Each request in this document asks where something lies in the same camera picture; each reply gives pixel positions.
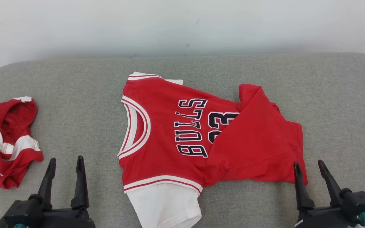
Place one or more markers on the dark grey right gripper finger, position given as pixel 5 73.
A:
pixel 332 186
pixel 302 193

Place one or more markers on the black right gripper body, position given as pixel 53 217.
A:
pixel 322 219

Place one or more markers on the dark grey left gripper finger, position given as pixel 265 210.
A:
pixel 80 186
pixel 47 186

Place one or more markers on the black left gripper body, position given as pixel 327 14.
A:
pixel 65 219

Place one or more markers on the red Bulls jersey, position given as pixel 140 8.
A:
pixel 169 126

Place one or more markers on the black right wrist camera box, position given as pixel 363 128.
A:
pixel 358 202

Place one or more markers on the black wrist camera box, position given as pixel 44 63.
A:
pixel 21 212
pixel 358 202

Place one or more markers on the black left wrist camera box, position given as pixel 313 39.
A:
pixel 21 212

